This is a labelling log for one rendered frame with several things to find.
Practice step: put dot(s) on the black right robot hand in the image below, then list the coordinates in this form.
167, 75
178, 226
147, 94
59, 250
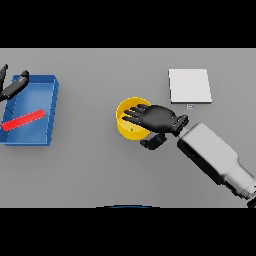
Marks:
156, 118

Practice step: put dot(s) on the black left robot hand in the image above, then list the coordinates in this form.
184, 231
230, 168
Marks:
15, 87

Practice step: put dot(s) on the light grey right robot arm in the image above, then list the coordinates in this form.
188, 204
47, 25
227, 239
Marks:
213, 156

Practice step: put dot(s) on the yellow bowl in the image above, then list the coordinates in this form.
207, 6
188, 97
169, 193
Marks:
128, 129

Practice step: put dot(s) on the red beaker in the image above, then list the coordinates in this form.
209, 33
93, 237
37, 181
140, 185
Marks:
23, 120

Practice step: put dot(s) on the pale square measuring scale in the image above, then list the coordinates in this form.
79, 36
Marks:
189, 85

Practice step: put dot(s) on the blue tray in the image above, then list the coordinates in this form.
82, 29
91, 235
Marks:
33, 100

